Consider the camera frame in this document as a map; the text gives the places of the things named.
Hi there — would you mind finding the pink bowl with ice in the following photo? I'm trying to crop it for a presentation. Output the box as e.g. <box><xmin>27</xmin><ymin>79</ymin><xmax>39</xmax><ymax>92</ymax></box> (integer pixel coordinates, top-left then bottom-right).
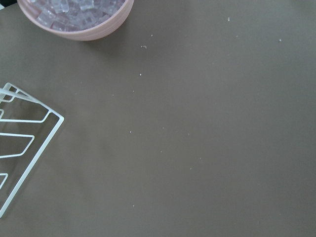
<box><xmin>17</xmin><ymin>0</ymin><xmax>134</xmax><ymax>41</ymax></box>

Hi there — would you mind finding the white wire cup rack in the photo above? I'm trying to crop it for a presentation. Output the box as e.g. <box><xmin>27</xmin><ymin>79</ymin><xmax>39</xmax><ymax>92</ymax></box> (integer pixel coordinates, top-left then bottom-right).
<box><xmin>0</xmin><ymin>82</ymin><xmax>64</xmax><ymax>217</ymax></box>

